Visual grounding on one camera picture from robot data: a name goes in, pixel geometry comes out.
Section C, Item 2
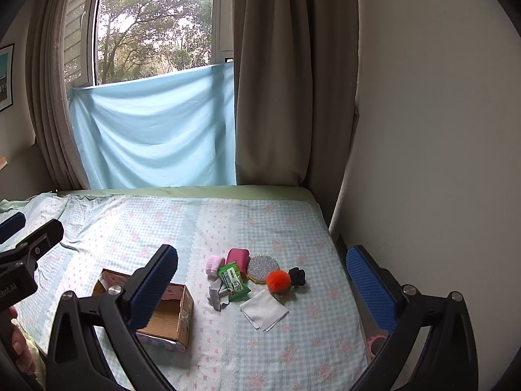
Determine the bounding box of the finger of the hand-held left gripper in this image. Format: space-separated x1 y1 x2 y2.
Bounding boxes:
0 219 65 271
0 212 27 246

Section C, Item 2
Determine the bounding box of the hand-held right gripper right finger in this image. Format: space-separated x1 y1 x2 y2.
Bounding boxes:
346 245 479 391

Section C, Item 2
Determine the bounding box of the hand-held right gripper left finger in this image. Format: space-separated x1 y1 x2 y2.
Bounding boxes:
47 244 179 391

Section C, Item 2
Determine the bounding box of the cardboard box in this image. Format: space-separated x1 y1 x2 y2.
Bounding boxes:
93 269 195 353

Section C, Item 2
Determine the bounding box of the grey paper piece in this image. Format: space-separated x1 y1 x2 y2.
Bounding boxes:
207 281 231 312

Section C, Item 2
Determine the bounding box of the pink fluffy sock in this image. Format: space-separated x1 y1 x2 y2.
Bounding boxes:
206 255 228 281

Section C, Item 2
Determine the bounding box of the black scrunchie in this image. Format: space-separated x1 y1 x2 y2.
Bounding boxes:
288 267 308 290

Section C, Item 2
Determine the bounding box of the green wet wipes packet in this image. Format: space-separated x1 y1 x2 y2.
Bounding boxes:
217 263 252 303

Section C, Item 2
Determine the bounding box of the magenta pouch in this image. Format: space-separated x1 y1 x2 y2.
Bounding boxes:
226 248 251 278

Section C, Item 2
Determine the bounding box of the orange pom-pom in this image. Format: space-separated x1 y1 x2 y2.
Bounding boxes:
266 269 292 303

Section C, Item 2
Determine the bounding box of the round silver glitter sponge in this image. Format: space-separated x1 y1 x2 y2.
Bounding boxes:
247 256 278 286

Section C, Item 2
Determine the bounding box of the white cloth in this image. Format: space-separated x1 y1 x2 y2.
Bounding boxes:
239 289 289 332

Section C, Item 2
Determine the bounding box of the person's left hand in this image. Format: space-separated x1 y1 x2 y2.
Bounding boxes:
9 305 37 376

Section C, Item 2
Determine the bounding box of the pink round object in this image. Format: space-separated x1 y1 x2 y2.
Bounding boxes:
365 333 389 361

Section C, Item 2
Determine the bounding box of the green mattress sheet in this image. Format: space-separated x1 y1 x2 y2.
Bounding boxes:
57 185 318 203

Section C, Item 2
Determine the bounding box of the checked floral bed sheet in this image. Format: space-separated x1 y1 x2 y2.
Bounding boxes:
0 193 369 391

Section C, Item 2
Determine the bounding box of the beige pleated curtain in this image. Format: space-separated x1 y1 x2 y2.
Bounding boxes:
25 0 110 192

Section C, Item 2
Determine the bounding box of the light blue hanging cloth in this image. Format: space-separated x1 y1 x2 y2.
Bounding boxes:
67 63 237 191

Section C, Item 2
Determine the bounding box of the brown drape curtain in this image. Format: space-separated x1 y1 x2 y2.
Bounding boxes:
232 0 361 221

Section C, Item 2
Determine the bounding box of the window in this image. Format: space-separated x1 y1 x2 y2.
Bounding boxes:
63 0 234 88

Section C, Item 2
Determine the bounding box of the framed wall picture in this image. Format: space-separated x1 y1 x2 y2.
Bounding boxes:
0 43 16 112

